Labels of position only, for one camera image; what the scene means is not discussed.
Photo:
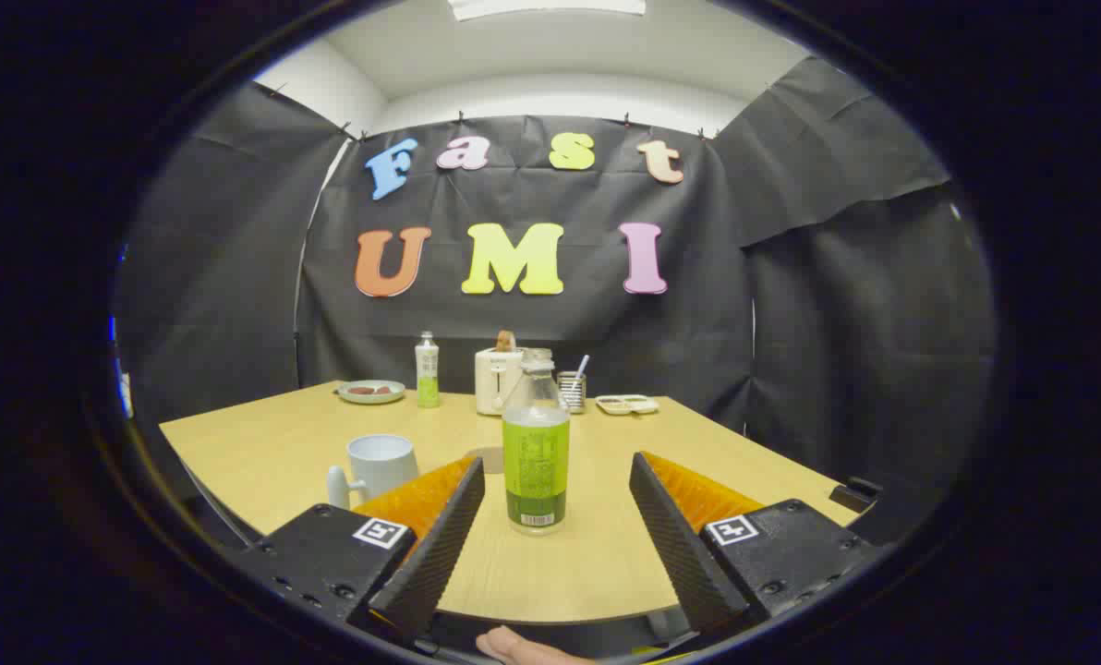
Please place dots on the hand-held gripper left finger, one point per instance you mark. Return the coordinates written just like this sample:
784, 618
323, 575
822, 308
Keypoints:
440, 545

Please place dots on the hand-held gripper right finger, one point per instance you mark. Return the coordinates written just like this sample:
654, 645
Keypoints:
675, 545

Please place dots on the white cup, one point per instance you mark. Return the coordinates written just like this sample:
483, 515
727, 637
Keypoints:
382, 466

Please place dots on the round brown coaster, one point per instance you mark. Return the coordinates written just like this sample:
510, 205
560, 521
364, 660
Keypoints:
490, 459

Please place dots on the green label juice bottle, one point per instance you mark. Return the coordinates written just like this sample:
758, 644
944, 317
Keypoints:
536, 462

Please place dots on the small green drink bottle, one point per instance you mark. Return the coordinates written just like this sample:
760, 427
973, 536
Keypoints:
428, 374

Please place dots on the white divided dish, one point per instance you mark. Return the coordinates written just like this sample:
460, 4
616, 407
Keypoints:
626, 405

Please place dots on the pale green plate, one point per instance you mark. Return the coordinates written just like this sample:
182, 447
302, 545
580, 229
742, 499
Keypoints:
370, 398

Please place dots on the white toaster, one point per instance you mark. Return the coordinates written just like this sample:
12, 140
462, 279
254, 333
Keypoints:
495, 383

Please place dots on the small black box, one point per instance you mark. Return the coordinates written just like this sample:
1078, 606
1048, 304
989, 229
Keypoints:
855, 494

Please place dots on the wooden table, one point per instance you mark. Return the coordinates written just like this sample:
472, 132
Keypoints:
273, 453

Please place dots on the white spoon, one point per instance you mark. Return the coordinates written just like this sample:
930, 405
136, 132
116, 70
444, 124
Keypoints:
582, 366

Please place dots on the brown toast slice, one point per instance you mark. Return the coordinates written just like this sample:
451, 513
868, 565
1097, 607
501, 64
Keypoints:
505, 341

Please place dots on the ceiling light panel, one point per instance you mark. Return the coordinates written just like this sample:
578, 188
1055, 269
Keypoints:
546, 7

